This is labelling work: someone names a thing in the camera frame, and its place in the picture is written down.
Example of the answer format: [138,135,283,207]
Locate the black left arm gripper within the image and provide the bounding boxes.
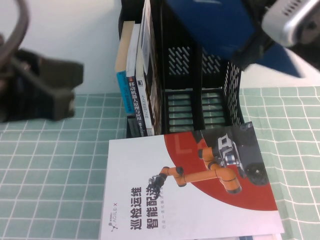
[0,48,85,123]

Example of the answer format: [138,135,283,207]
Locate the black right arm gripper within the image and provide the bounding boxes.
[232,29,320,75]

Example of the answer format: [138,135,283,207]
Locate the blue industrial robot brochure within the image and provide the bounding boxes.
[164,0,307,80]

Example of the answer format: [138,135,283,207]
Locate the cyan spine book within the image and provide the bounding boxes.
[114,21,136,118]

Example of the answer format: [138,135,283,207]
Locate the black plastic book holder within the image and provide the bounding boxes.
[118,0,246,139]

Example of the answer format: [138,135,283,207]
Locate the black spine robotics book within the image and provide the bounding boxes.
[125,23,147,137]

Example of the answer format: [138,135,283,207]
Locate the white spine book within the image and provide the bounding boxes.
[134,47,155,137]

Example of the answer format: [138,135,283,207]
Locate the green checkered tablecloth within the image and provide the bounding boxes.
[0,86,320,240]

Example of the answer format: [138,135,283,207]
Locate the white brochure with dark cover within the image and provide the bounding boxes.
[138,0,164,136]

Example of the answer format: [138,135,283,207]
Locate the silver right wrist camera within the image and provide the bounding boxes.
[261,0,320,48]

